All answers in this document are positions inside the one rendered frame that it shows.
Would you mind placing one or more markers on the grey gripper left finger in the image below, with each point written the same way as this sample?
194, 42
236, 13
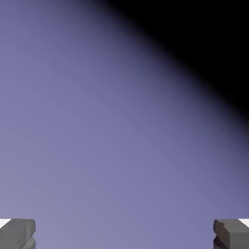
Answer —
16, 232

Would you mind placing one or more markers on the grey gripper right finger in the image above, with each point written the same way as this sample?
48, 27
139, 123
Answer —
231, 233

